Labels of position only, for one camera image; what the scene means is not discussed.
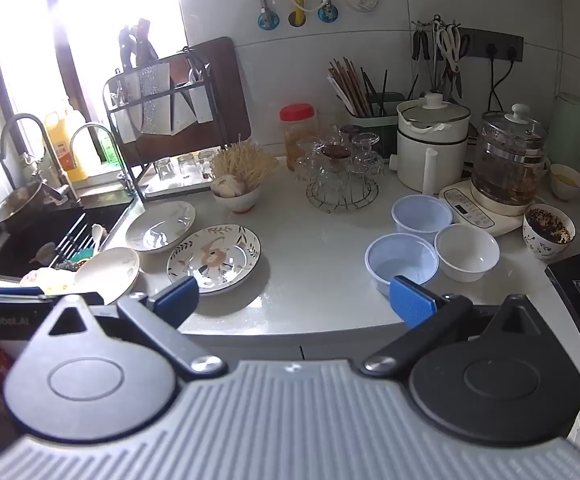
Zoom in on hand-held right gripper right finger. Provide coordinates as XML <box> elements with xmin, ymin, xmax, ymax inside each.
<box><xmin>362</xmin><ymin>275</ymin><xmax>553</xmax><ymax>376</ymax></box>

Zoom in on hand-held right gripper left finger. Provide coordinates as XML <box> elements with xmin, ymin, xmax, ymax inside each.
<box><xmin>34</xmin><ymin>275</ymin><xmax>228</xmax><ymax>376</ymax></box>

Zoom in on blue plastic bowl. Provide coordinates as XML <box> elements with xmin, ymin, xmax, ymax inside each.
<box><xmin>365</xmin><ymin>233</ymin><xmax>440</xmax><ymax>296</ymax></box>
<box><xmin>391</xmin><ymin>194</ymin><xmax>453</xmax><ymax>236</ymax></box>

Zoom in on floral ceramic plate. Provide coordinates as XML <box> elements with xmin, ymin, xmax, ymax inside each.
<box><xmin>167</xmin><ymin>224</ymin><xmax>261</xmax><ymax>295</ymax></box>

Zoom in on black kitchen sink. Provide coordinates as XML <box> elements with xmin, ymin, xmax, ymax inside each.
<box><xmin>0</xmin><ymin>195</ymin><xmax>136</xmax><ymax>283</ymax></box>

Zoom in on white glossy patterned plate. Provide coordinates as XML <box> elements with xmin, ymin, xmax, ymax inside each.
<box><xmin>124</xmin><ymin>201</ymin><xmax>197</xmax><ymax>253</ymax></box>

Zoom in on plain white plate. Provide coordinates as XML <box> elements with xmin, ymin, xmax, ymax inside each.
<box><xmin>74</xmin><ymin>247</ymin><xmax>141</xmax><ymax>306</ymax></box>

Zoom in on white plastic bowl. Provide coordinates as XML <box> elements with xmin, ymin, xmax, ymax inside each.
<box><xmin>434</xmin><ymin>223</ymin><xmax>501</xmax><ymax>282</ymax></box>

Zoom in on steel pot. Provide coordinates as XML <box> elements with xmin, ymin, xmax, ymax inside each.
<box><xmin>0</xmin><ymin>182</ymin><xmax>53</xmax><ymax>233</ymax></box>

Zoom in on white bowl with garlic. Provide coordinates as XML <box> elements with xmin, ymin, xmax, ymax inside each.
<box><xmin>211</xmin><ymin>182</ymin><xmax>261</xmax><ymax>214</ymax></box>

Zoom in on white kettle heating base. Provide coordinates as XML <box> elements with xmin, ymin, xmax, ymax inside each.
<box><xmin>438</xmin><ymin>180</ymin><xmax>531</xmax><ymax>237</ymax></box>

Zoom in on garlic bulb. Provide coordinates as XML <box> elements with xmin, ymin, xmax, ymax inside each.
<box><xmin>213</xmin><ymin>174</ymin><xmax>245</xmax><ymax>197</ymax></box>

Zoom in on small glass jars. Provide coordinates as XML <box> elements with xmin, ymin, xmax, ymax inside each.
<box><xmin>154</xmin><ymin>149</ymin><xmax>217</xmax><ymax>182</ymax></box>

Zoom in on small chrome faucet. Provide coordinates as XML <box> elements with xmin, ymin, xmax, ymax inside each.
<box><xmin>70</xmin><ymin>124</ymin><xmax>135</xmax><ymax>196</ymax></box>

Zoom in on tall grey sink faucet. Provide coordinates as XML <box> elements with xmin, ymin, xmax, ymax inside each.
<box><xmin>0</xmin><ymin>113</ymin><xmax>78</xmax><ymax>204</ymax></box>

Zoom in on patterned bowl with tea residue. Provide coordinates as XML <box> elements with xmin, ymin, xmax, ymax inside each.
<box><xmin>522</xmin><ymin>203</ymin><xmax>576</xmax><ymax>261</ymax></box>

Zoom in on white electric cooking pot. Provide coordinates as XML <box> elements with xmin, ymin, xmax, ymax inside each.
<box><xmin>389</xmin><ymin>92</ymin><xmax>472</xmax><ymax>195</ymax></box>

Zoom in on orange detergent bottle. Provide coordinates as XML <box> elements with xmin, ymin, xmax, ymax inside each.
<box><xmin>44</xmin><ymin>107</ymin><xmax>90</xmax><ymax>182</ymax></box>

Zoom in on green bottle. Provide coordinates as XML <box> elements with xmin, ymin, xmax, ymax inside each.
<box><xmin>97</xmin><ymin>127</ymin><xmax>120</xmax><ymax>166</ymax></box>

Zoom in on glass kettle with tea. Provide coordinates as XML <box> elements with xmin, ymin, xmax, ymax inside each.
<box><xmin>470</xmin><ymin>104</ymin><xmax>551</xmax><ymax>206</ymax></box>

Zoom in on small bowl with yellow liquid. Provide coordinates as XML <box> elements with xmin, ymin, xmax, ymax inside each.
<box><xmin>550</xmin><ymin>163</ymin><xmax>580</xmax><ymax>202</ymax></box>

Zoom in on red lid plastic jar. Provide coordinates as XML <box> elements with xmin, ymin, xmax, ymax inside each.
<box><xmin>279</xmin><ymin>103</ymin><xmax>318</xmax><ymax>160</ymax></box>

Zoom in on green chopstick holder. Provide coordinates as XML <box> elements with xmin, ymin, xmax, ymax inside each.
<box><xmin>345</xmin><ymin>91</ymin><xmax>405</xmax><ymax>147</ymax></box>

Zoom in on brown wooden cutting board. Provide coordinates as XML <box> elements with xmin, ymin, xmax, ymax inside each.
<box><xmin>120</xmin><ymin>36</ymin><xmax>252</xmax><ymax>161</ymax></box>

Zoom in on pale green electric kettle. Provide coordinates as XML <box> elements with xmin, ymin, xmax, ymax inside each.
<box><xmin>550</xmin><ymin>91</ymin><xmax>580</xmax><ymax>176</ymax></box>

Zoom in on kitchen scissors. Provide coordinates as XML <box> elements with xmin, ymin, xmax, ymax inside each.
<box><xmin>437</xmin><ymin>24</ymin><xmax>464</xmax><ymax>98</ymax></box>

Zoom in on glass cups on wire rack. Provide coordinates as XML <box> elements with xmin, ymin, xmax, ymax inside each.
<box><xmin>295</xmin><ymin>125</ymin><xmax>385</xmax><ymax>213</ymax></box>

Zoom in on black wire dish rack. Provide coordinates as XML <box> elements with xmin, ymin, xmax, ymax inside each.
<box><xmin>102</xmin><ymin>46</ymin><xmax>221</xmax><ymax>203</ymax></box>

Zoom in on black handled knives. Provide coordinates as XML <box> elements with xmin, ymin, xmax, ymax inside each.
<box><xmin>118</xmin><ymin>18</ymin><xmax>159</xmax><ymax>71</ymax></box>

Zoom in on black handled hanging tools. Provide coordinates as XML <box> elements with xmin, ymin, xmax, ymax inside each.
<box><xmin>412</xmin><ymin>20</ymin><xmax>436</xmax><ymax>86</ymax></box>

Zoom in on black wall power outlet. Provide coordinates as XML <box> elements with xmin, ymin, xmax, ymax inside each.
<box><xmin>457</xmin><ymin>27</ymin><xmax>524</xmax><ymax>63</ymax></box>

